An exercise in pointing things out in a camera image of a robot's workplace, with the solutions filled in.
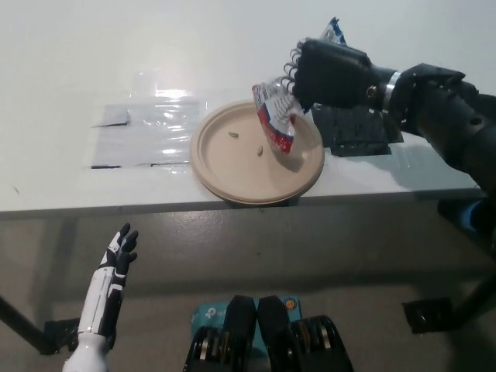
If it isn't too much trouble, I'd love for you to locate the sunflower seed bag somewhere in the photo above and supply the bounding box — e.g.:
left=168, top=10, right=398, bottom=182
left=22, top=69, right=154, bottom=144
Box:
left=250, top=17, right=348, bottom=171

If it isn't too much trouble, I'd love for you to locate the teal router box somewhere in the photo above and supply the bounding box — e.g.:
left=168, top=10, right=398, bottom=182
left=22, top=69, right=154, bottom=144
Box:
left=189, top=294, right=301, bottom=357

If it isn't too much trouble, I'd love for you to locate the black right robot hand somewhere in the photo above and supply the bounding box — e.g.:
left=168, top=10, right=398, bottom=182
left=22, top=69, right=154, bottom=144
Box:
left=282, top=36, right=398, bottom=114

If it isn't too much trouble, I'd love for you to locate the black and blue object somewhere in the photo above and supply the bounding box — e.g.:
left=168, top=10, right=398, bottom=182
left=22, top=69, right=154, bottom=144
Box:
left=437, top=197, right=489, bottom=233

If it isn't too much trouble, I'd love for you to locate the black table leg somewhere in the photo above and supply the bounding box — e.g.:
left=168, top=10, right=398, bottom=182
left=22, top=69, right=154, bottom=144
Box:
left=451, top=267, right=496, bottom=325
left=0, top=296, right=53, bottom=356

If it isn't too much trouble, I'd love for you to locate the clear plastic sheet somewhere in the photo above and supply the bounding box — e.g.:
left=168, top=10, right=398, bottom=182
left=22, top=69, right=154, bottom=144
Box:
left=89, top=99, right=201, bottom=170

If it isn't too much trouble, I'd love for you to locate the beige paper plate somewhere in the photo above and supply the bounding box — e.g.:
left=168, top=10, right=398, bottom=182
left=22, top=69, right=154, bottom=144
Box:
left=189, top=98, right=326, bottom=205

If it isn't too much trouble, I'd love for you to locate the white and black left hand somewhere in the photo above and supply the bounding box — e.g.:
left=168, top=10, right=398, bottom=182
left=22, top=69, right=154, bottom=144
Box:
left=77, top=222, right=140, bottom=337

